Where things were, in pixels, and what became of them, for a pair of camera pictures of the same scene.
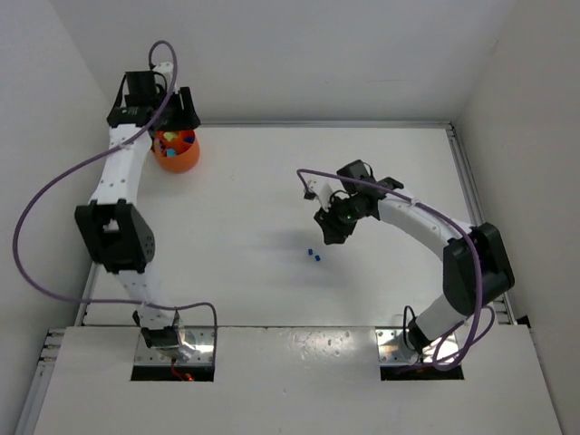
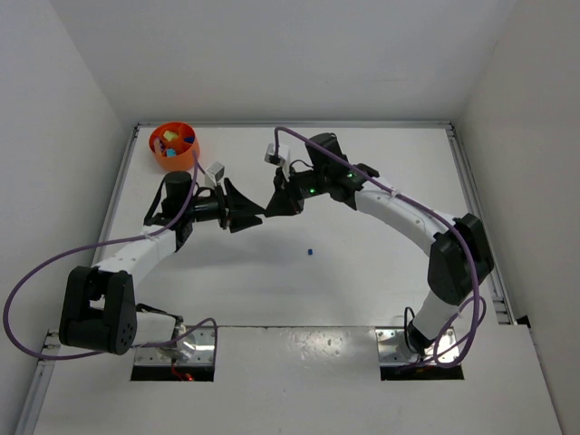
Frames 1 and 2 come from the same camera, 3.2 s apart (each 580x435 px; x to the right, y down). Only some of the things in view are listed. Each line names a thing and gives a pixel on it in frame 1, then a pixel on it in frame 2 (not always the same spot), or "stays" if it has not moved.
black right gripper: (336, 222) -> (290, 194)
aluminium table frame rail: (501, 301) stays
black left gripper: (182, 117) -> (227, 207)
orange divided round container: (179, 154) stays
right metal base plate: (392, 348) stays
